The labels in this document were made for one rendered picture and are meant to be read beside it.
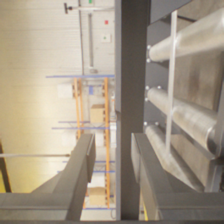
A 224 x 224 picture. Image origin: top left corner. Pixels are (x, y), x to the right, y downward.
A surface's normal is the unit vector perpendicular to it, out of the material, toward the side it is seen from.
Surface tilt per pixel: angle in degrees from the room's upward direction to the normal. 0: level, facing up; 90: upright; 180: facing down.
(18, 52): 90
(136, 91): 90
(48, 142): 90
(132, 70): 90
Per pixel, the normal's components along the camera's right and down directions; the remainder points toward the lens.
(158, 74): 0.00, 0.26
